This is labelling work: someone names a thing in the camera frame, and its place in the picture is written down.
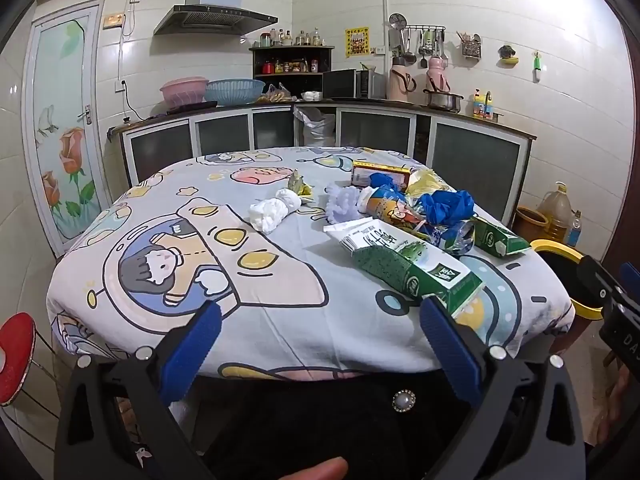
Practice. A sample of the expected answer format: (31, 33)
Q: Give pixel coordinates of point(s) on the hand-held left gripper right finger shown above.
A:
(450, 355)

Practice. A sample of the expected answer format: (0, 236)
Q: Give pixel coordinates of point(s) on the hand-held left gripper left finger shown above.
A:
(192, 355)

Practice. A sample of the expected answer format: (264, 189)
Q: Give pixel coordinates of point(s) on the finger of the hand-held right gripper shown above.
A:
(597, 280)
(631, 282)

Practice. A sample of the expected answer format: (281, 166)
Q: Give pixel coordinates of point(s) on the black bin with yellow rim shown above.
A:
(570, 280)

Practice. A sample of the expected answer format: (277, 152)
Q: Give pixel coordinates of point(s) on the large green milk carton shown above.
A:
(400, 265)

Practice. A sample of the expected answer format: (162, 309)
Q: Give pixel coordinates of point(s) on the yellow plastic bag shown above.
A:
(425, 182)

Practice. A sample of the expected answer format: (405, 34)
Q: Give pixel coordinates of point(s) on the bubble wrap bundle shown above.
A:
(342, 205)

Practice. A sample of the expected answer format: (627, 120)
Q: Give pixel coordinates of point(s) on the person's left hand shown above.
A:
(315, 471)

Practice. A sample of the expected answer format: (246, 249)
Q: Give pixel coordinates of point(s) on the blue plastic bottle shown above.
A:
(575, 232)

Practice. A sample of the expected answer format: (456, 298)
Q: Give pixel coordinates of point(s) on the large oil jug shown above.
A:
(557, 215)

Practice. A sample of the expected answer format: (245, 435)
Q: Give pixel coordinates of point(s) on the cartoon printed tablecloth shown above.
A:
(210, 280)

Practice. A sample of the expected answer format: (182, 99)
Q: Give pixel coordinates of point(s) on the brown bucket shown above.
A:
(530, 222)

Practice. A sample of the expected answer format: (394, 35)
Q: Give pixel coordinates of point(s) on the small green milk carton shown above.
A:
(500, 240)

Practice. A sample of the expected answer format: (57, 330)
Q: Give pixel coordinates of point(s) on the crumpled blue yellow wrapper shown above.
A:
(455, 240)

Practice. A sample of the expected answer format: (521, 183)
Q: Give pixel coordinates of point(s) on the white crumpled plastic bag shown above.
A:
(272, 210)

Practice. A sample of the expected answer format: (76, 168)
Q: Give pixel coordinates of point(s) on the kitchen counter cabinets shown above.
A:
(475, 165)

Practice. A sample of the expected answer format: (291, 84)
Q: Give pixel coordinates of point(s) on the red stool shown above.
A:
(15, 355)

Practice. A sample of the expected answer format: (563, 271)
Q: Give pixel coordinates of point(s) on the yellow red cardboard box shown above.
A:
(380, 175)

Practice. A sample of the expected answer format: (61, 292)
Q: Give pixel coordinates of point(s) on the green yellow candy wrapper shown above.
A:
(299, 185)

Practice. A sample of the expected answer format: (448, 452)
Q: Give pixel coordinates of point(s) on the yellow dish soap bottle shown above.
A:
(481, 106)

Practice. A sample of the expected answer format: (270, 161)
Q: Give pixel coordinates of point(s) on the steel cooking pot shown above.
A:
(442, 101)

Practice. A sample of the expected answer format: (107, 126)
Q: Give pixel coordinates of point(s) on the black induction cooktop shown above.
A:
(192, 107)

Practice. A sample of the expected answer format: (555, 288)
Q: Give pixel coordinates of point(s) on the white woven sack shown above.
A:
(316, 130)

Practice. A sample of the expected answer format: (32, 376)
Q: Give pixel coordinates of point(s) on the pink plastic basin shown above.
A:
(184, 91)

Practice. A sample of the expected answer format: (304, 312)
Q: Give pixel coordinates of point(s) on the blue plastic basket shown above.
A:
(234, 91)

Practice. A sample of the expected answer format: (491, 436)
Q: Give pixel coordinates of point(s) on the clear bag of snacks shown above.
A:
(275, 95)

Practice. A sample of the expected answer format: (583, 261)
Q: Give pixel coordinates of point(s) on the flower painted glass door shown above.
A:
(65, 110)

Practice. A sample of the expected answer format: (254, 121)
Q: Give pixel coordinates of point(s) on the black microwave oven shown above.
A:
(350, 85)

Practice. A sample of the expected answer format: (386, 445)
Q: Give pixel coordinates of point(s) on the dark corner shelf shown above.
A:
(292, 80)

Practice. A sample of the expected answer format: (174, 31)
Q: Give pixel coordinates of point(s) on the row of red seasoning jars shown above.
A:
(290, 66)

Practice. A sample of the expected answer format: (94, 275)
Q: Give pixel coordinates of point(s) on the row of glass jars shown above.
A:
(300, 39)

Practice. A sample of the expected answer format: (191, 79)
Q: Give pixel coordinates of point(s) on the steel range hood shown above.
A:
(215, 15)

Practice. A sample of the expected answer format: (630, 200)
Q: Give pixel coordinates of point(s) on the green white wall brush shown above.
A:
(537, 70)

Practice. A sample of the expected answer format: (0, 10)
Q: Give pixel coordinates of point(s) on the yellow wall sponge holder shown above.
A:
(508, 57)

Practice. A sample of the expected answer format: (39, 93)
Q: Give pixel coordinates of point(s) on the white wall socket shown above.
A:
(120, 86)

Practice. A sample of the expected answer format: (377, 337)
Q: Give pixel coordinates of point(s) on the wall rack with utensils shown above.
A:
(422, 35)

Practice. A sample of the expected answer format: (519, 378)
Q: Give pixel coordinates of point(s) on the yellow wall poster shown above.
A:
(357, 41)

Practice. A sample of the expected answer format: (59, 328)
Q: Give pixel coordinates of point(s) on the orange wall box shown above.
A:
(113, 20)

